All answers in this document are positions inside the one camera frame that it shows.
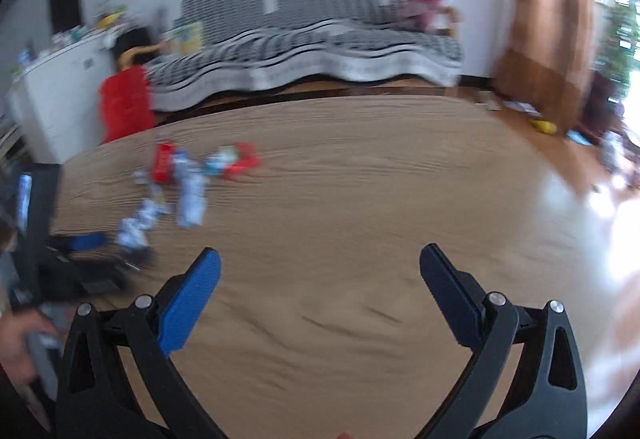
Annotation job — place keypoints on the black box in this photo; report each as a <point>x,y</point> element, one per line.
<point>132,39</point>

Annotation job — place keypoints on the potted plant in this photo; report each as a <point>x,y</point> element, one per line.
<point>617,29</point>

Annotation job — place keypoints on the wooden sofa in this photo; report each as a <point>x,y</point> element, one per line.
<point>135,53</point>

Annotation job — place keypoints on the small snack wrapper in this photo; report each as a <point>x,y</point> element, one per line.
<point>217,161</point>

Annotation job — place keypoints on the black white striped blanket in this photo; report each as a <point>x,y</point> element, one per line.
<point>300,54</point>

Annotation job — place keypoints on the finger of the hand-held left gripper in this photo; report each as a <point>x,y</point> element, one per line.
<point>90,241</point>
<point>100,271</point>

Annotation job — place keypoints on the white cabinet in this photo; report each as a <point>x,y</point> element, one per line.
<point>60,94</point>

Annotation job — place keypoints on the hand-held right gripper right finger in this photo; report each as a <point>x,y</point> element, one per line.
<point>447,289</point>

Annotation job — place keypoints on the large blue white wrapper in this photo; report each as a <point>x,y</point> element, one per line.
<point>192,204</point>

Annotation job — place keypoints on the white floor paper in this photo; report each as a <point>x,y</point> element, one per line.
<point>522,107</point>

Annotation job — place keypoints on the brown curtain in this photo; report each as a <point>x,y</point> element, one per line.
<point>545,19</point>

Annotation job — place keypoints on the person's left hand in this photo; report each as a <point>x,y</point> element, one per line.
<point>17,344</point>

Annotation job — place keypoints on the yellow floor toy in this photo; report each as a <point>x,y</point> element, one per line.
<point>544,126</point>

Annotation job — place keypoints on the pale shoe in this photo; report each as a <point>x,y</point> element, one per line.
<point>487,101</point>

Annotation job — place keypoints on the red box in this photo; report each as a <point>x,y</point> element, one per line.
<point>162,164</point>

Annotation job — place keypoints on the small blue white wrapper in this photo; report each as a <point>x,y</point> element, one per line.
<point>186,166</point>

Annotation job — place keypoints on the picture book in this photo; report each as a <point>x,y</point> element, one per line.
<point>187,38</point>

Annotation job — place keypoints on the red plastic chair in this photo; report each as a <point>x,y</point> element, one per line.
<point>125,104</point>

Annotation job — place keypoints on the pink cushion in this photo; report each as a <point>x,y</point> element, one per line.
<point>425,9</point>

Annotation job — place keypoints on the red wrapper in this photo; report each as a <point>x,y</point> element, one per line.
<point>245,161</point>

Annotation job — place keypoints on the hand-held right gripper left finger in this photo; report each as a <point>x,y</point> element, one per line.
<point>192,299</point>

